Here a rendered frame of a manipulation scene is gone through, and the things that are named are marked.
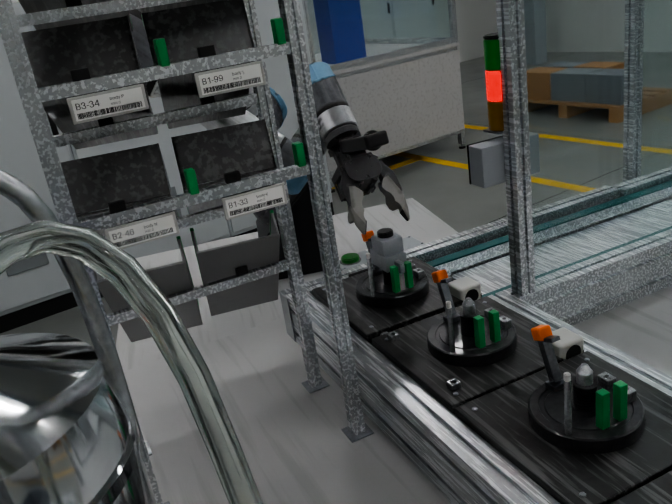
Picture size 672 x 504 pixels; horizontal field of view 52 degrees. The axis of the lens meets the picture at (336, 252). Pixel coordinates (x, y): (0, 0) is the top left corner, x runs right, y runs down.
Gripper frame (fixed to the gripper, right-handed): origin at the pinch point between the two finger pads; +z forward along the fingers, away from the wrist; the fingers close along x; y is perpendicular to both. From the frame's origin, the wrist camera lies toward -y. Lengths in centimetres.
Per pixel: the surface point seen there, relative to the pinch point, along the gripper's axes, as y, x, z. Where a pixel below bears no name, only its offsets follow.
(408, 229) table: 57, -34, -14
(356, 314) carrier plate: 6.7, 10.0, 13.2
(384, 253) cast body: 1.9, 2.1, 5.2
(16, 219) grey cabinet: 254, 73, -143
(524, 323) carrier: -10.0, -10.2, 27.2
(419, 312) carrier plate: 1.4, 0.9, 17.7
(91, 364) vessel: -80, 54, 28
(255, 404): 14.6, 31.5, 21.0
